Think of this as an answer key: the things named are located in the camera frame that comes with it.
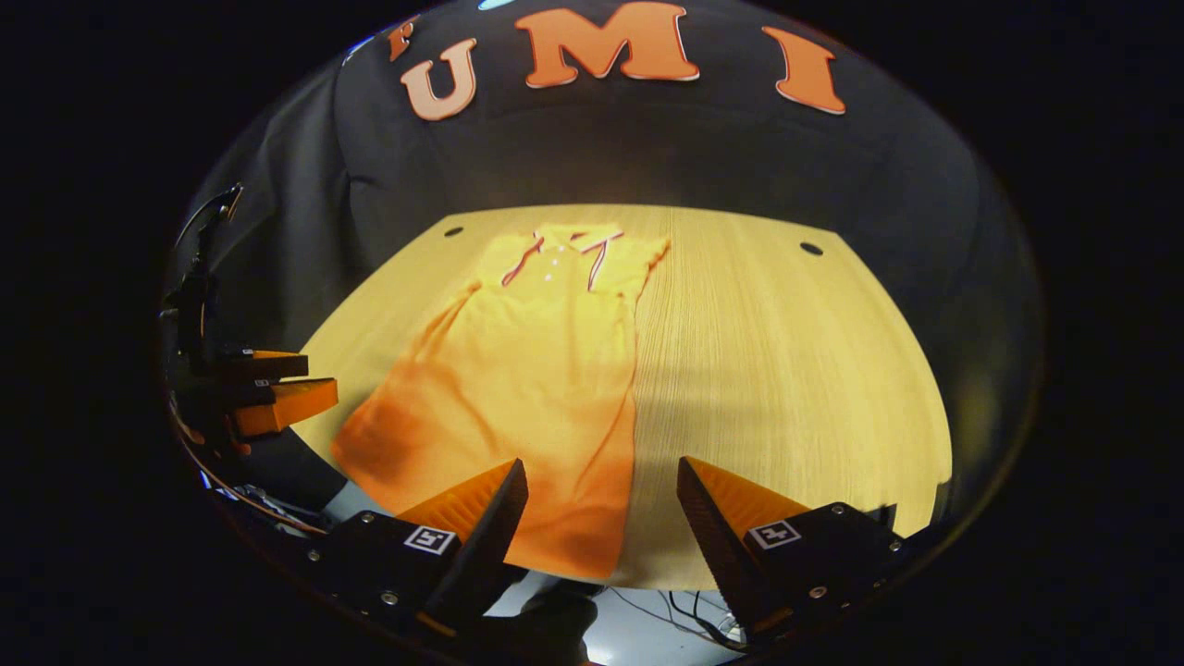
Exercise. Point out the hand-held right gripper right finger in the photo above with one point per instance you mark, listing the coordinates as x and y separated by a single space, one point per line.
717 546

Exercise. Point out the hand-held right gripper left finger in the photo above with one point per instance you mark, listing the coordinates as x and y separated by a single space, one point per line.
486 546

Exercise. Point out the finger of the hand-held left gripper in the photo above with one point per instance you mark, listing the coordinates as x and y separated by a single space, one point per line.
264 364
287 405

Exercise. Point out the orange polo T-shirt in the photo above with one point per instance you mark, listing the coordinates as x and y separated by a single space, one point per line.
518 388

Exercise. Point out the black backdrop cloth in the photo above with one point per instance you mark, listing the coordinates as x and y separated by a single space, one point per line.
647 148

